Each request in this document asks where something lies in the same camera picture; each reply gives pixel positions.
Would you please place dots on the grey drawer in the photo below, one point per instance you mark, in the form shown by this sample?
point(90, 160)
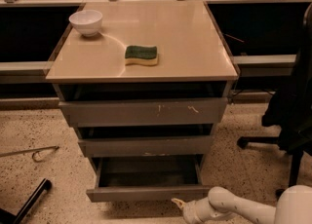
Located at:
point(157, 178)
point(146, 146)
point(120, 113)

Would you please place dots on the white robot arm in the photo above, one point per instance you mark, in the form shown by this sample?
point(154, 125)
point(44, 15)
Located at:
point(293, 207)

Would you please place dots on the grey drawer cabinet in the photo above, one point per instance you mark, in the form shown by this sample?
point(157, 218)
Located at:
point(192, 63)

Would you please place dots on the white ceramic bowl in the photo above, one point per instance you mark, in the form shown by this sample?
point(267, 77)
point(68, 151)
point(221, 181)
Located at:
point(86, 22)

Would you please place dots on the grey bottom drawer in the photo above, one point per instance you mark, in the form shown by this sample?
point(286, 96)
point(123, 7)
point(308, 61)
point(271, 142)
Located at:
point(157, 178)

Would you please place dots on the black office chair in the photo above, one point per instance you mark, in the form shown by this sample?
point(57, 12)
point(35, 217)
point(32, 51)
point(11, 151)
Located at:
point(290, 107)

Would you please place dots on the metal rod on floor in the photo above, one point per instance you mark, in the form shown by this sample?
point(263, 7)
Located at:
point(33, 151)

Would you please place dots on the grey middle drawer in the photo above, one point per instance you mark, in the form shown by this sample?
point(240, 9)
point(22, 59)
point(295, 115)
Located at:
point(146, 146)

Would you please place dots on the yellow foam padded gripper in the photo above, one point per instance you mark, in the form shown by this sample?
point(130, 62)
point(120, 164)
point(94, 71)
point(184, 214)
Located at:
point(192, 214)

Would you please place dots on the grey top drawer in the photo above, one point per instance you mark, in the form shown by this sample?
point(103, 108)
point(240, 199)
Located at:
point(120, 113)

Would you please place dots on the green and yellow sponge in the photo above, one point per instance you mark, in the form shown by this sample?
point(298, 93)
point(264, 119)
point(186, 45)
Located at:
point(141, 55)

